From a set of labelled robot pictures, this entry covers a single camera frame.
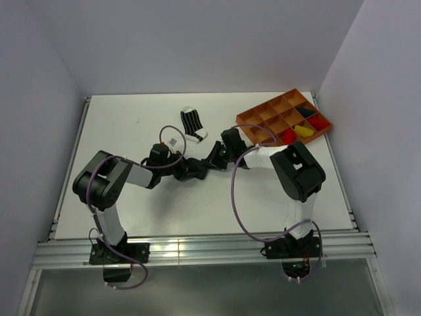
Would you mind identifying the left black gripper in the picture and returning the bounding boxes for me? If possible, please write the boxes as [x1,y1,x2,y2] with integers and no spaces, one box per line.
[159,151,201,182]

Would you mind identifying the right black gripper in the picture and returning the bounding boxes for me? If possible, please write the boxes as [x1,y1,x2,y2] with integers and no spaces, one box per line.
[202,141,234,171]

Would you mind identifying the black white striped sock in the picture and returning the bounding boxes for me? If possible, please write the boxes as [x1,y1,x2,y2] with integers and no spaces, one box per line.
[180,107,208,144]

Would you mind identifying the red Christmas sock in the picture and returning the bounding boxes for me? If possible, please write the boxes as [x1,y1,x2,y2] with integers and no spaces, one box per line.
[282,128,297,145]

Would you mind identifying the navy patterned sock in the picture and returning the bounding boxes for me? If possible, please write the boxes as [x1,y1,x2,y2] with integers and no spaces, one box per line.
[182,158,210,181]

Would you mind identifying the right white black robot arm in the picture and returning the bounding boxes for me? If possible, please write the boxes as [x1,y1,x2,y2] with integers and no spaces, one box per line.
[207,128,326,257]

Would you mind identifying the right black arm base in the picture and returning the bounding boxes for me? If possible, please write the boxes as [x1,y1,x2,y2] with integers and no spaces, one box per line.
[260,231,321,259]

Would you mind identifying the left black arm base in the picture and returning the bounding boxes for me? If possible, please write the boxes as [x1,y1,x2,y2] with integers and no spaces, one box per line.
[89,242,150,284]

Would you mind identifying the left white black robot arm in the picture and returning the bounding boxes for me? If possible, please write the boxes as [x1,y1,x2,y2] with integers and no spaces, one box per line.
[72,143,186,265]

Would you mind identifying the orange compartment tray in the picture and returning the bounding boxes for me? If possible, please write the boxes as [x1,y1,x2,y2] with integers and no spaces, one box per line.
[236,89,333,146]

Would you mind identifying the yellow rolled sock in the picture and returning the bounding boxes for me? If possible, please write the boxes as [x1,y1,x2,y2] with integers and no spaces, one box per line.
[294,125,314,139]

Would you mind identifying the dark green rolled sock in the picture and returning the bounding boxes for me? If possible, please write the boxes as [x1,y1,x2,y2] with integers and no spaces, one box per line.
[295,107,317,118]

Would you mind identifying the red rolled sock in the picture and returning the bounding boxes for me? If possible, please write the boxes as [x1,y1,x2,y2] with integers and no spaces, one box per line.
[307,116,330,131]

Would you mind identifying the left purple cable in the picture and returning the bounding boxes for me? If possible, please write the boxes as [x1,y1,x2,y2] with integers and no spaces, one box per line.
[85,125,187,290]

